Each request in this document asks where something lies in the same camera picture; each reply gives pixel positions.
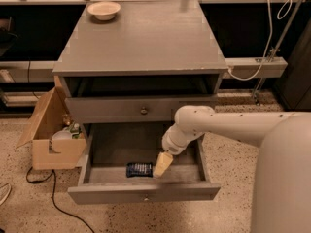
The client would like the white shoe tip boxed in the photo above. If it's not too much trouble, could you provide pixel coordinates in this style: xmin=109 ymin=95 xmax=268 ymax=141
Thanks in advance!
xmin=0 ymin=183 xmax=12 ymax=205

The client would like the dark cabinet at right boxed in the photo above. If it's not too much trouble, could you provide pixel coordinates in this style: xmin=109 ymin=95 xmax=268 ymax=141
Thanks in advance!
xmin=274 ymin=19 xmax=311 ymax=112

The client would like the metal pole stand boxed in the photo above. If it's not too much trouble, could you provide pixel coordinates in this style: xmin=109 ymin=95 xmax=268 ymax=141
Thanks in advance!
xmin=252 ymin=0 xmax=305 ymax=106

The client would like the open cardboard box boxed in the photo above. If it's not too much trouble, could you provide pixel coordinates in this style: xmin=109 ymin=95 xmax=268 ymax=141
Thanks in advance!
xmin=17 ymin=76 xmax=86 ymax=170

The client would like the blue rxbar blueberry wrapper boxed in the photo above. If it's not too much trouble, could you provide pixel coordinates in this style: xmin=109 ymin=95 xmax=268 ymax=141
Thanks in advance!
xmin=126 ymin=163 xmax=153 ymax=178

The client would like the closed grey top drawer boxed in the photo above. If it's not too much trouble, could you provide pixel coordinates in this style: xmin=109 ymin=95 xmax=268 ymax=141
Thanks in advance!
xmin=65 ymin=95 xmax=217 ymax=124

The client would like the grey wooden drawer cabinet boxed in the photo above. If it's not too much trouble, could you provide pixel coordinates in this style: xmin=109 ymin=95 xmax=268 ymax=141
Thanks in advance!
xmin=52 ymin=0 xmax=229 ymax=138

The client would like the open grey middle drawer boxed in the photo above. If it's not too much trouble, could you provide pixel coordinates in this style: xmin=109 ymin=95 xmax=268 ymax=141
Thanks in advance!
xmin=68 ymin=122 xmax=220 ymax=204

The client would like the black floor cable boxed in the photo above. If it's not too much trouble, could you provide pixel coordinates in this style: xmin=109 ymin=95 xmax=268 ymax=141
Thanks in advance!
xmin=25 ymin=166 xmax=96 ymax=233

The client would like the green package in box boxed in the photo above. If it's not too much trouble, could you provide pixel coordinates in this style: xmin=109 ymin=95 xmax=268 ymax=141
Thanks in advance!
xmin=69 ymin=122 xmax=81 ymax=139

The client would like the white plate in box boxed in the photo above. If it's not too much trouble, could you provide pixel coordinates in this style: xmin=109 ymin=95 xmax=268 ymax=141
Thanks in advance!
xmin=52 ymin=131 xmax=72 ymax=140

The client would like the white hanging cable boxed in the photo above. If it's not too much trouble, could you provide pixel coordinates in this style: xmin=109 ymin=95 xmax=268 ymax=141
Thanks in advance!
xmin=227 ymin=0 xmax=294 ymax=82

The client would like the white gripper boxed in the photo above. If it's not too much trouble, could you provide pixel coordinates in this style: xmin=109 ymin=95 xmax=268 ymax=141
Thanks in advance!
xmin=153 ymin=124 xmax=203 ymax=178

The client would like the white paper bowl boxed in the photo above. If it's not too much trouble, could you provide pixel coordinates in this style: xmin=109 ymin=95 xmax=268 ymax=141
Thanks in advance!
xmin=87 ymin=1 xmax=121 ymax=21

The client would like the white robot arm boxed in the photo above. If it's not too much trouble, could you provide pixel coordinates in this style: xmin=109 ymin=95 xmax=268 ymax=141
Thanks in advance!
xmin=154 ymin=106 xmax=311 ymax=233

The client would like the grey wall rail ledge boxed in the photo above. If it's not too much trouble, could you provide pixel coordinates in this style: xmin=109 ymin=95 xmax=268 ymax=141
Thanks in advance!
xmin=0 ymin=57 xmax=288 ymax=83

